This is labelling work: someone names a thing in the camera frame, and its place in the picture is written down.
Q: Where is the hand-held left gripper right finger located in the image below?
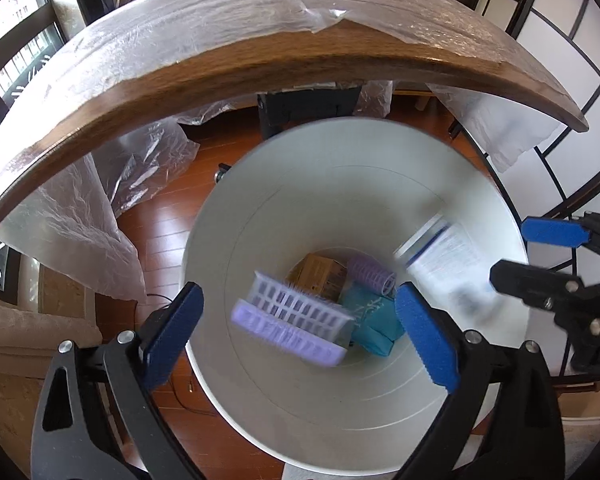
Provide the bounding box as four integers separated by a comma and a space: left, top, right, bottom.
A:
394, 281, 566, 480

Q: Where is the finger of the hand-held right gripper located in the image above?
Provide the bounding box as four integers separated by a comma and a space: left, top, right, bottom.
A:
489, 259, 600, 373
521, 212, 600, 271

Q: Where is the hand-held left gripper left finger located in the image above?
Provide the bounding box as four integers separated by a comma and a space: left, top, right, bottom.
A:
30, 281, 206, 480

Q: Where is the plain white medicine box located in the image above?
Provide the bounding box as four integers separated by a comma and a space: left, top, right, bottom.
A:
394, 214, 501, 321

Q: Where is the round purple hair roller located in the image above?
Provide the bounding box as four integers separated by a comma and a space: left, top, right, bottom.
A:
347, 255, 397, 298

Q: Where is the small brown cardboard box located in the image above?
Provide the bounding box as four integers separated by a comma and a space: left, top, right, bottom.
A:
286, 254, 351, 303

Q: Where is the white trash bin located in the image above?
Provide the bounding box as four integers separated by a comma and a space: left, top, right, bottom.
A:
182, 116, 531, 471

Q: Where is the teal plastic packet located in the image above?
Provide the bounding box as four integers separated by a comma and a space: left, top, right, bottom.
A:
340, 282, 406, 357

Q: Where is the brown fabric chair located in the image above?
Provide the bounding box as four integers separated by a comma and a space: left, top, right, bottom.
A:
0, 260, 106, 480

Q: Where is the black framed paper screen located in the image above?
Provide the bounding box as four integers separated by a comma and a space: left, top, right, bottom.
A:
470, 0, 600, 386

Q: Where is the black crate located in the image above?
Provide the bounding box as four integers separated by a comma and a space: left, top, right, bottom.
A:
257, 82, 363, 141

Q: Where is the black window railing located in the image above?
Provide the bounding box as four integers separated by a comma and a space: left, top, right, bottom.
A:
0, 5, 63, 306

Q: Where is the clear plastic table cover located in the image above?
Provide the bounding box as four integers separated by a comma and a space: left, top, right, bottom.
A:
0, 0, 571, 306

